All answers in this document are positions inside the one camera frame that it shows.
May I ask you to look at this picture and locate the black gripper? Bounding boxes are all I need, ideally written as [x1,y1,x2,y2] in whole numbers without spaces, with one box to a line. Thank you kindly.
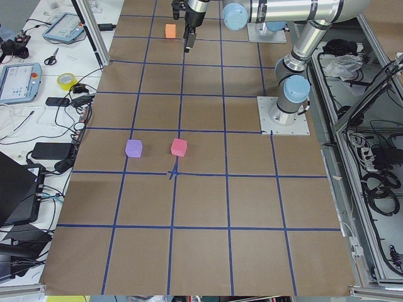
[183,11,206,53]

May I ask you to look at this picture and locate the orange foam cube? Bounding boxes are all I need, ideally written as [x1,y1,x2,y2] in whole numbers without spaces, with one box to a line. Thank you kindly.
[165,23,176,39]

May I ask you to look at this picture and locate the pink foam cube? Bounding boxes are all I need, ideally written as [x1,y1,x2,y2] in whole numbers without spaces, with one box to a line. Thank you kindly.
[171,138,188,157]

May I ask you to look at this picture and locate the upper blue teach pendant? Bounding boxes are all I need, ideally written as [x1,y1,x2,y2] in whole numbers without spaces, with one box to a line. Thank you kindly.
[42,13,84,44]

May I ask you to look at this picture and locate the blue teach pendant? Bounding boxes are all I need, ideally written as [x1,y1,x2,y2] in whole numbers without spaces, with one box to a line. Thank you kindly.
[42,13,84,44]
[1,63,42,104]

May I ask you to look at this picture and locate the purple foam cube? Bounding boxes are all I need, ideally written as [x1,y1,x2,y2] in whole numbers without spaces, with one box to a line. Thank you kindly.
[125,139,143,158]

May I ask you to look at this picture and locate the yellow tape roll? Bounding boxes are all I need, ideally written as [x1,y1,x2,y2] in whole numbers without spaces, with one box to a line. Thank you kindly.
[57,72,78,91]

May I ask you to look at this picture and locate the black power strip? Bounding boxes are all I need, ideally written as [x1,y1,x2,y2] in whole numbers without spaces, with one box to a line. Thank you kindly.
[71,105,92,159]

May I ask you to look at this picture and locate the brown paper table mat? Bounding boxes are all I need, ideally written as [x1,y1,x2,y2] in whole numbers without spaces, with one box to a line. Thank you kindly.
[41,1,355,296]

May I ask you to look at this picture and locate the crumpled white cloth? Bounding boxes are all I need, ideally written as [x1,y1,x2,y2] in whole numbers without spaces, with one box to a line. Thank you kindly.
[324,55,363,81]

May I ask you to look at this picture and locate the lower blue teach pendant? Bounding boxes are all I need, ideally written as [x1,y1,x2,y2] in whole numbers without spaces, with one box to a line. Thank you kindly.
[1,63,42,104]

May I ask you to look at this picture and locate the black power adapter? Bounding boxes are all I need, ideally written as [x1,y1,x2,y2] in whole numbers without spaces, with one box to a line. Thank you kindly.
[31,142,72,160]

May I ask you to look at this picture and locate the black laptop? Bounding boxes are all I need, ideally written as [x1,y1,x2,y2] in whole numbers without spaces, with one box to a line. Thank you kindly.
[1,153,45,227]

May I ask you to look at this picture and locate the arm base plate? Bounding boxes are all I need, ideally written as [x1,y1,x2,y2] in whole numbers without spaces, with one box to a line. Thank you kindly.
[257,96,310,136]
[247,21,287,43]

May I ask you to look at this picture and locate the black handled scissors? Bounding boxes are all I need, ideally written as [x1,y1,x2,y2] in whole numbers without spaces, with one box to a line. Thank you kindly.
[43,48,59,66]

